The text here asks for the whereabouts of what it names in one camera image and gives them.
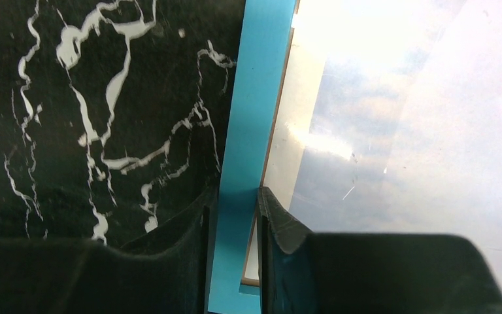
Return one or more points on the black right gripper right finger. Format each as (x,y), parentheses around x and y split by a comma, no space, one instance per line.
(301,271)

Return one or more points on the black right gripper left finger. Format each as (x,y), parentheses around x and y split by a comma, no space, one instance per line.
(164,271)

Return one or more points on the blue wooden picture frame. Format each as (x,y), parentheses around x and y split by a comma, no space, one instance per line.
(262,53)

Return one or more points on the hot air balloon photo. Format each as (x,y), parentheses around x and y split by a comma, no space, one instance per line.
(390,120)

